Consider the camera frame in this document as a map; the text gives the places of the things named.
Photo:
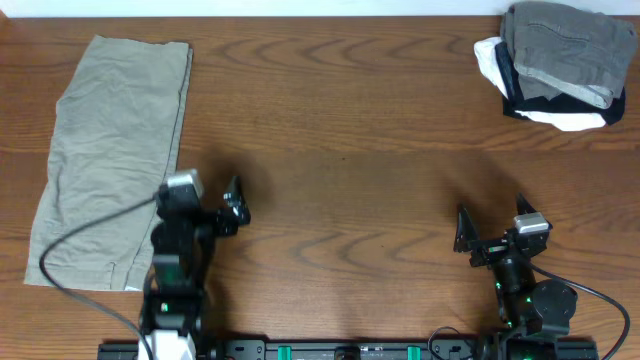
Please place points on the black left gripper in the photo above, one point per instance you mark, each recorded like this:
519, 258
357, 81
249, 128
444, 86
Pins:
238, 209

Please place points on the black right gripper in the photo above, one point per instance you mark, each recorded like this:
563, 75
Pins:
467, 240

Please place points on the grey shorts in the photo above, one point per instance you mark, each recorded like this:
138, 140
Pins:
557, 49

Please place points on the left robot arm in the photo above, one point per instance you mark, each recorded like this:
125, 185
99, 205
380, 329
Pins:
172, 318

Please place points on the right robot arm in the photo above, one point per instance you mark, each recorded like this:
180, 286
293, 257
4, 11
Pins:
536, 313

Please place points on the black garment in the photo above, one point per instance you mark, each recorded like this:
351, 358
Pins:
516, 106

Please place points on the khaki folded shorts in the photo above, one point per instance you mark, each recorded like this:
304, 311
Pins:
116, 139

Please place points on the white garment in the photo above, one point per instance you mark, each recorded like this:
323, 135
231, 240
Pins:
568, 122

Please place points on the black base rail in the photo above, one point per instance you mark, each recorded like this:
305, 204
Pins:
350, 350

